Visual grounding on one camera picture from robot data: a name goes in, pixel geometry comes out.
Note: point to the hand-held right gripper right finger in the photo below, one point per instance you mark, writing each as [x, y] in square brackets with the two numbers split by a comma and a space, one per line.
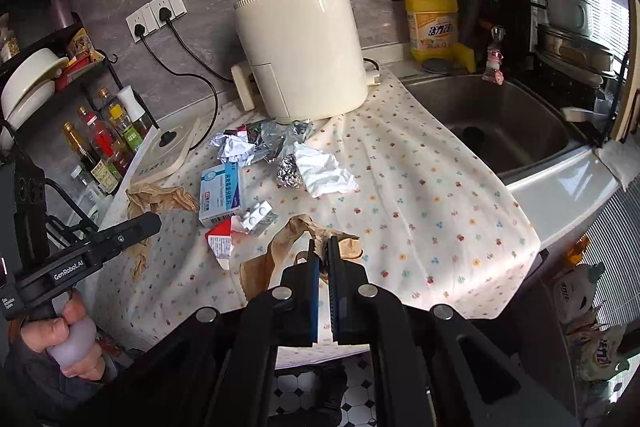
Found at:
[336, 297]

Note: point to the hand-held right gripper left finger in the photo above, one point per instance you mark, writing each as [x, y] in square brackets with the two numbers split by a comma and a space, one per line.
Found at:
[312, 292]

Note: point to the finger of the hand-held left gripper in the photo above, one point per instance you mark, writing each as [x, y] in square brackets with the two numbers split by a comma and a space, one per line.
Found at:
[135, 229]

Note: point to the brown paper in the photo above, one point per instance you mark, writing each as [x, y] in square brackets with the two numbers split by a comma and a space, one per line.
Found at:
[160, 199]

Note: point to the brown paper bag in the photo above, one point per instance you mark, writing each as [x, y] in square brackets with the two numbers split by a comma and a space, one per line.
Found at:
[260, 272]

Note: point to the red white carton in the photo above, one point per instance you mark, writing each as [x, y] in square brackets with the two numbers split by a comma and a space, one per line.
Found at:
[220, 243]

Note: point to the white tissue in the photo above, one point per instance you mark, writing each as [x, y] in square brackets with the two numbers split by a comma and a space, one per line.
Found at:
[320, 172]

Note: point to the foil ball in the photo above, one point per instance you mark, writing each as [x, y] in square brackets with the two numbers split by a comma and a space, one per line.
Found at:
[289, 172]

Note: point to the white paper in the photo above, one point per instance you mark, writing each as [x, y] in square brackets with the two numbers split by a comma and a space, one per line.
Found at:
[232, 149]

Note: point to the silver foil wrapper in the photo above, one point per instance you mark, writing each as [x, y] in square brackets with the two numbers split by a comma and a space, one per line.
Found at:
[275, 139]

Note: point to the person's left forearm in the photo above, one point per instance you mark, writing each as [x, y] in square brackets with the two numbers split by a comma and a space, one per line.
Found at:
[30, 389]

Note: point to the person's left hand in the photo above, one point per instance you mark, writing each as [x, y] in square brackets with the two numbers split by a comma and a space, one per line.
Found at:
[37, 337]

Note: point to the clear glass jar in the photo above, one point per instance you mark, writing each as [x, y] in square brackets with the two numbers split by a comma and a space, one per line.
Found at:
[90, 192]

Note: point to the dark yellow cap bottle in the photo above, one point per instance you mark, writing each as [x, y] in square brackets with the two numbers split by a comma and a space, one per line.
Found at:
[95, 164]

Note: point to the cream square board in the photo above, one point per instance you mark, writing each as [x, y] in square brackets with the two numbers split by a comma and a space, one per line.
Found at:
[162, 152]

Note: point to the red label sauce bottle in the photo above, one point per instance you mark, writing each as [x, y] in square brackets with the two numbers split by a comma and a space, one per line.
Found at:
[107, 142]

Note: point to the blue white medicine box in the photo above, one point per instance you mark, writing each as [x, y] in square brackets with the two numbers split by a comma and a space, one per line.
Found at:
[220, 194]

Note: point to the silver blister pack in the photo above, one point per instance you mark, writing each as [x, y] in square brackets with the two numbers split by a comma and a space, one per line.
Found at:
[257, 214]

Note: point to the green label sauce bottle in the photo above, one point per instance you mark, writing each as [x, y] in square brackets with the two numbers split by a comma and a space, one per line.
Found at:
[127, 134]

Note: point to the floral white tablecloth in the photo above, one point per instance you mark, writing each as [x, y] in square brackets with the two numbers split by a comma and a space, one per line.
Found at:
[425, 217]

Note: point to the white cap oil sprayer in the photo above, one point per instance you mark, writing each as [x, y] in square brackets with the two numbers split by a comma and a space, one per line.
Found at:
[131, 104]

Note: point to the small red wrapper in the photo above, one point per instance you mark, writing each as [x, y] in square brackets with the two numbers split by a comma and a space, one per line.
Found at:
[235, 131]

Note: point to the white ceramic plate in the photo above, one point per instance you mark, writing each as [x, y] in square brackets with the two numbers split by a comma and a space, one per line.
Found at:
[35, 104]

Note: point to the yellow snack packet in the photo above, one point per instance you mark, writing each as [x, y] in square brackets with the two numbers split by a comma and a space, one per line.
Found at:
[82, 47]

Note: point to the pink cup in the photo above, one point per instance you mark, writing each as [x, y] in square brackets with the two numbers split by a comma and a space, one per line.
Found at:
[62, 9]

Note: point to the cream air fryer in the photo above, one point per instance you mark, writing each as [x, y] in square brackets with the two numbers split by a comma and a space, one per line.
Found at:
[300, 47]

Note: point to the stainless steel sink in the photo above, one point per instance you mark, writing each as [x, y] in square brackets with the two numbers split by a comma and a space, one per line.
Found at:
[510, 122]

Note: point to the dark round sink plug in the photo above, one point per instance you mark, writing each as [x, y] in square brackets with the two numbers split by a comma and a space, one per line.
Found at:
[436, 66]

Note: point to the printed laundry powder bag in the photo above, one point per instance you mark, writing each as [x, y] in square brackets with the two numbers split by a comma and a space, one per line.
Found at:
[597, 352]

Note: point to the pink toy ornament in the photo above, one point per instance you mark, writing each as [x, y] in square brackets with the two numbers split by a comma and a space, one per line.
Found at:
[492, 68]

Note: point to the yellow dish soap bottle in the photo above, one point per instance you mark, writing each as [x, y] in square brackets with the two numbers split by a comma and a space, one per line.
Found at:
[432, 22]

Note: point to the white soap dish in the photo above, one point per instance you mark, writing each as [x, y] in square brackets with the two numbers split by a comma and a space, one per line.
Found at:
[576, 113]

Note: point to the chrome faucet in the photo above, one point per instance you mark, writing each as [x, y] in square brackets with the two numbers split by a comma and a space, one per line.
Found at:
[496, 37]

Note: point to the white dish cloth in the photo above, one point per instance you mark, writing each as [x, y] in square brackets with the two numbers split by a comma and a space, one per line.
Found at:
[620, 162]

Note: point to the steel pot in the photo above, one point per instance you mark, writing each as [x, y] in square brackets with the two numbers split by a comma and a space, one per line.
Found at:
[570, 52]

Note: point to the wooden cutting board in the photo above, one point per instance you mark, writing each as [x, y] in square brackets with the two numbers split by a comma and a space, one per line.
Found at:
[627, 107]

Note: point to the white enamel pot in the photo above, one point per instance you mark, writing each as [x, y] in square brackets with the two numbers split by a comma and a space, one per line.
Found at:
[565, 12]

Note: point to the window blinds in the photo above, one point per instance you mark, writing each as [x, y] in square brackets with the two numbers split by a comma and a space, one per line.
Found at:
[607, 17]

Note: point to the white wall socket row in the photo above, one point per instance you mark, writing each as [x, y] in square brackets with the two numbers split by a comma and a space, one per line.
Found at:
[172, 2]

